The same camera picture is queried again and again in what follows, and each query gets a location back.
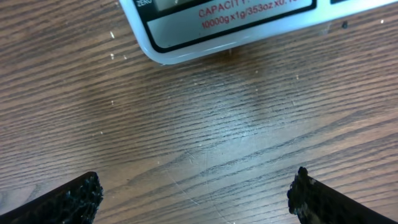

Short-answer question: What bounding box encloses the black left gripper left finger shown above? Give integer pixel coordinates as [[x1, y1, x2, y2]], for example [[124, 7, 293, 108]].
[[1, 172, 103, 224]]

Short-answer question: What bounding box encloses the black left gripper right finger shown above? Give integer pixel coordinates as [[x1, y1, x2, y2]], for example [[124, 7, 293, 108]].
[[287, 167, 397, 224]]

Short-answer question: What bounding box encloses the white digital kitchen scale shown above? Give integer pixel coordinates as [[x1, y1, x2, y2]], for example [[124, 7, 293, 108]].
[[119, 0, 395, 65]]

